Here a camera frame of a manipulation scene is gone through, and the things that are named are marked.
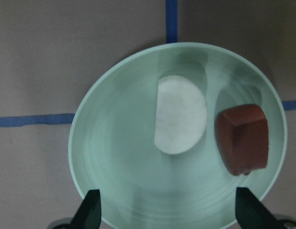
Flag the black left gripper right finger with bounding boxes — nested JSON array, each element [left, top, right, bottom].
[[235, 187, 279, 229]]

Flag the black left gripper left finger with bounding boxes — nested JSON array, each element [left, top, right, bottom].
[[71, 189, 101, 229]]

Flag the white steamed bun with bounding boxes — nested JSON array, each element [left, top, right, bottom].
[[154, 75, 208, 155]]

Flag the light green plate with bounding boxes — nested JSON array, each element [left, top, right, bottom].
[[68, 42, 287, 229]]

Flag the brown bun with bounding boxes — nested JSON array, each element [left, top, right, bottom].
[[214, 104, 269, 176]]

